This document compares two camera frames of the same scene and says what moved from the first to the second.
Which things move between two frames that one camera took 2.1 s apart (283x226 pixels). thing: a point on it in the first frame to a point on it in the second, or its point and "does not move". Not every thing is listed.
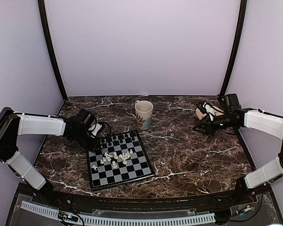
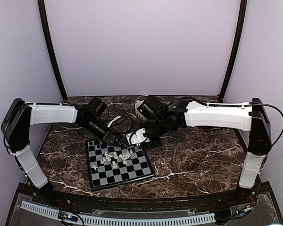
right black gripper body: x=227 y=122 to x=159 y=128
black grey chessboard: x=121 y=159 does not move
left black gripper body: x=83 y=142 to x=105 y=137
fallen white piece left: x=95 y=168 does not move
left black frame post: x=42 y=9 does not move
